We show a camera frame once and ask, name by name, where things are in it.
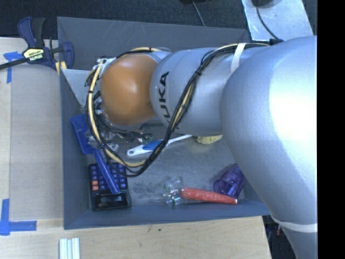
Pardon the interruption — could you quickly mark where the clear purple plastic cup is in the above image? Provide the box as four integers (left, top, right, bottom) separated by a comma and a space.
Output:
213, 163, 246, 199

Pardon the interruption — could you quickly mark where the black calculator with blue keys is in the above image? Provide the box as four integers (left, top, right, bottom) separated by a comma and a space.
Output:
87, 162, 133, 212

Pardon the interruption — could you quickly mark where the pale wood board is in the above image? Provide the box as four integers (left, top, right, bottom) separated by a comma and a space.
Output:
9, 63, 65, 221

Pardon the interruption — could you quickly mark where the blue plastic brush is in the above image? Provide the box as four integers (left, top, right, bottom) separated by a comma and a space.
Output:
70, 113, 121, 194

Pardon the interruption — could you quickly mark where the white and blue handled tool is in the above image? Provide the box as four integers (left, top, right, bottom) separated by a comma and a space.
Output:
126, 134, 194, 157

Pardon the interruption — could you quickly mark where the yellow sponge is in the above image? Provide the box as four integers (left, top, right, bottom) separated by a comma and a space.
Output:
195, 134, 224, 145

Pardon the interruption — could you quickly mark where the clear crumpled plastic wrap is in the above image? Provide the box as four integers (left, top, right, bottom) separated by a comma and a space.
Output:
162, 179, 187, 208

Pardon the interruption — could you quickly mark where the grey metal bin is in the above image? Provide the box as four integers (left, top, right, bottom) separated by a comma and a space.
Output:
56, 16, 271, 230

